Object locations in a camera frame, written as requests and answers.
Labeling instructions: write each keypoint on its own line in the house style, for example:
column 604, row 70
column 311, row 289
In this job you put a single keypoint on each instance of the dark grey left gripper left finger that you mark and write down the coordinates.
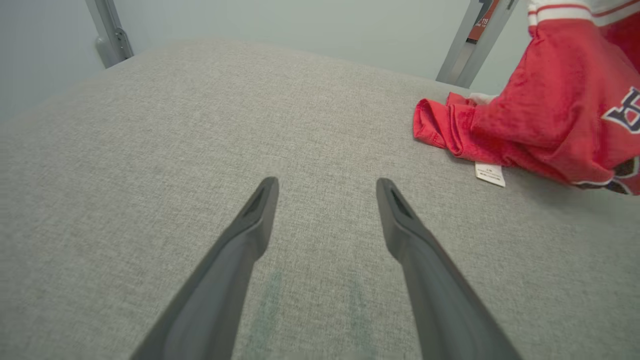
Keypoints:
column 215, row 300

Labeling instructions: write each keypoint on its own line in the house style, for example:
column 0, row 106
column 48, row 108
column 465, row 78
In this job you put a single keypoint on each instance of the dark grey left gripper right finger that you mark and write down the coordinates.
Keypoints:
column 440, row 300

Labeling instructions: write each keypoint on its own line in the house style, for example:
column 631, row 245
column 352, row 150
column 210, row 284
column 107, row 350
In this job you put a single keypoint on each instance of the red and white jersey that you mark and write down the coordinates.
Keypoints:
column 550, row 100

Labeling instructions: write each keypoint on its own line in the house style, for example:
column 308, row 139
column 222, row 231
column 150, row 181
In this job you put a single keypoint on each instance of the grey fabric sofa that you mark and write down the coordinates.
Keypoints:
column 150, row 150

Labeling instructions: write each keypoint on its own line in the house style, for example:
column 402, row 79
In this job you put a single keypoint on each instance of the orange sign with white text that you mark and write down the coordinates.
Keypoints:
column 482, row 22

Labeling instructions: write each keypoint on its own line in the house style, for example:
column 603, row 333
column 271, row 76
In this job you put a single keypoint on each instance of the grey post with slots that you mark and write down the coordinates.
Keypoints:
column 455, row 60

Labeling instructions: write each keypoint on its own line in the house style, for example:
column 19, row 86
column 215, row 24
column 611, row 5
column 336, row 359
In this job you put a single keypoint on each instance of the grey post with rounded feet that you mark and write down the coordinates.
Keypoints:
column 105, row 25

